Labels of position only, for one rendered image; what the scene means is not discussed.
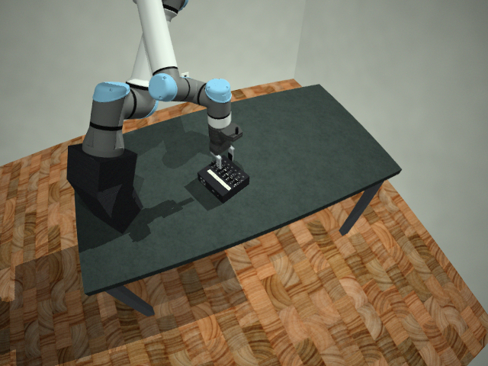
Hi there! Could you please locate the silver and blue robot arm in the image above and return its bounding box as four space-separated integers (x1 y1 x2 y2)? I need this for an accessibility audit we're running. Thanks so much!
82 0 231 158

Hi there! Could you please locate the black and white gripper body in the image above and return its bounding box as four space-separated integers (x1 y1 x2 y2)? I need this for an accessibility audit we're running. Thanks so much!
207 112 242 156

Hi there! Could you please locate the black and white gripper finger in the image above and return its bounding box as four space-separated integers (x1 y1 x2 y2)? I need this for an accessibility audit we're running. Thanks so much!
228 146 235 161
210 152 222 169

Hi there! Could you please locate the black lighting desk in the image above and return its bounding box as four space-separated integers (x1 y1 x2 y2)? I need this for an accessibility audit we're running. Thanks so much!
197 155 249 203

